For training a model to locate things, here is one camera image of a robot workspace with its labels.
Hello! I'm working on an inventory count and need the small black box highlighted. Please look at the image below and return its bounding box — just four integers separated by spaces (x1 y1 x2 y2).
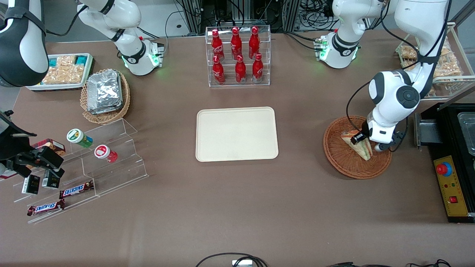
21 174 40 195
42 170 61 190

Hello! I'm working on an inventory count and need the red brown snack box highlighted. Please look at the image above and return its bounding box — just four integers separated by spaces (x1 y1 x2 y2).
32 138 66 156

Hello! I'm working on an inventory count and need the black machine base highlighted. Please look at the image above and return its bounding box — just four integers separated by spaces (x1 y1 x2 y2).
432 102 475 224

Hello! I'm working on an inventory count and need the silver foil pack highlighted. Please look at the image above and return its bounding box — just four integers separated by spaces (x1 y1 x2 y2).
89 100 124 115
86 70 123 110

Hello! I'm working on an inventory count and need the red cola bottle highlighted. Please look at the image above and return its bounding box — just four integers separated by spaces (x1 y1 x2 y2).
231 27 242 60
235 55 247 84
249 26 260 60
212 56 225 85
212 30 225 62
252 53 264 83

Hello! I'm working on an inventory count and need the large clear cracker bag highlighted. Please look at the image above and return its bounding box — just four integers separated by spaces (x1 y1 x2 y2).
42 65 85 85

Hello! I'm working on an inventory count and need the round brown wicker basket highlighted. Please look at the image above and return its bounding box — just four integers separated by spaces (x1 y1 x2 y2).
323 116 392 179

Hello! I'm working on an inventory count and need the red snack cup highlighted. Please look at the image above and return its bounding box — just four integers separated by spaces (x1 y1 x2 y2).
94 145 118 164

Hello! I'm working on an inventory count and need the beige plastic tray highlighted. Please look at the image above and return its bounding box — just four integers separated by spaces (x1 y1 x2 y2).
196 106 279 163

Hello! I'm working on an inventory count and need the black looped floor cable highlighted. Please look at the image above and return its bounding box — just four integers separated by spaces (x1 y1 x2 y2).
195 253 268 267

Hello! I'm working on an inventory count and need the green snack cup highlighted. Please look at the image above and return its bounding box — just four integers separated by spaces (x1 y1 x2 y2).
66 128 94 148

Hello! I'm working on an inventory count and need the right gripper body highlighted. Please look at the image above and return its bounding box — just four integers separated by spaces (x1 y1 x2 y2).
0 123 37 173

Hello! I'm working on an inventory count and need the white wire rack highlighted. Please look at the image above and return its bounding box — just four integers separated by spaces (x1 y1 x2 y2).
395 22 475 100

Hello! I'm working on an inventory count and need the oval tan wicker basket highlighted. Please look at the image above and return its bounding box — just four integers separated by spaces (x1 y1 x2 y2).
80 69 131 125

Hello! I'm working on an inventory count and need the yellow control panel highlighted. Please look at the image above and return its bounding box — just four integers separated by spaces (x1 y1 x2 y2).
433 155 469 217

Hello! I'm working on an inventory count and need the black cable bundle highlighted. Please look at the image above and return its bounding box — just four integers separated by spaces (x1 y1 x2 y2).
300 0 336 24

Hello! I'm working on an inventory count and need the triangle sandwich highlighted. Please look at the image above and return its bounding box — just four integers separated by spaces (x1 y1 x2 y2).
341 130 373 161

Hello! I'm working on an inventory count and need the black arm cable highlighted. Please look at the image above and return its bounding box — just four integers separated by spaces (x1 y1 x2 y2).
346 80 373 132
45 4 89 37

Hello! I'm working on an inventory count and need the white snack tray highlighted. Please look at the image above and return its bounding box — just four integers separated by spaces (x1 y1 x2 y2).
25 53 95 92

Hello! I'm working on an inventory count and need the clear acrylic bottle rack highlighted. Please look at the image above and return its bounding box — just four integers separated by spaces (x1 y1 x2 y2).
205 25 272 88

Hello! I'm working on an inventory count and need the brown Snickers bar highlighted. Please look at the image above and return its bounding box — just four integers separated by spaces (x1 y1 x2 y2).
27 200 66 217
59 180 94 199

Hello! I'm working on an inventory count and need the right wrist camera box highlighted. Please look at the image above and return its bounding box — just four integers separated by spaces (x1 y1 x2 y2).
35 146 65 170

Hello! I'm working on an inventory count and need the clear acrylic stepped shelf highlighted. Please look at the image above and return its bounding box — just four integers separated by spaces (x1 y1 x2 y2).
13 119 150 224

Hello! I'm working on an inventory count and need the aluminium frame post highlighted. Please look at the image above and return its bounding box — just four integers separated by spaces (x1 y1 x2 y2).
282 0 302 32
181 0 208 36

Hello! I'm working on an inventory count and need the steel pan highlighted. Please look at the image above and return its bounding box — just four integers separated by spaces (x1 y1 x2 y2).
457 111 475 156

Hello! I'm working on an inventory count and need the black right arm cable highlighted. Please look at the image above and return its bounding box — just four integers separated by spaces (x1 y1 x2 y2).
45 4 89 37

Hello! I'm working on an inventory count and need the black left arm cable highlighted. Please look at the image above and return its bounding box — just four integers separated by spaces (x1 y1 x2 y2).
346 80 373 132

